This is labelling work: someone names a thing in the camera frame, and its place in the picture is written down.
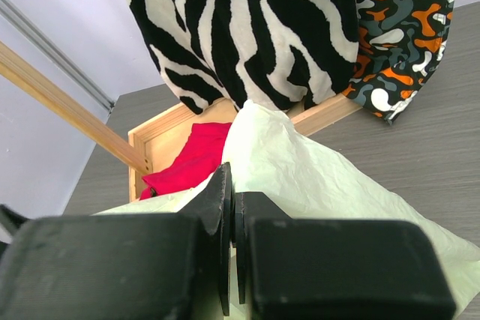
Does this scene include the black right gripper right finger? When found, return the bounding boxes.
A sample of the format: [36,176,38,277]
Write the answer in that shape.
[234,192,457,319]

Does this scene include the pale green plastic bag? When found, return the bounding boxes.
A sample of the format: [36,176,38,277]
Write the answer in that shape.
[93,99,480,320]

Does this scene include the camouflage pattern garment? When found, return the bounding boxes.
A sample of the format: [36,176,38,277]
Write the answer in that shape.
[343,0,455,124]

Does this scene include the wooden clothes rack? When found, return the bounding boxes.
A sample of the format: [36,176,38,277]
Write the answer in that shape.
[0,40,364,201]

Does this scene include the aluminium frame rail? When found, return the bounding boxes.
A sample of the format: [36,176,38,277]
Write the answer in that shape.
[1,0,116,113]

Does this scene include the red folded cloth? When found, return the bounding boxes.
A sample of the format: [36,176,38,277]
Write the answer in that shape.
[139,123,231,200]

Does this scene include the zebra pattern garment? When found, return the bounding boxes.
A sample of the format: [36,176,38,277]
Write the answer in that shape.
[125,0,359,114]

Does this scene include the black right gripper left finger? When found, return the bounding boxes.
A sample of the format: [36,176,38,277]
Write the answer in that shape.
[1,163,233,319]

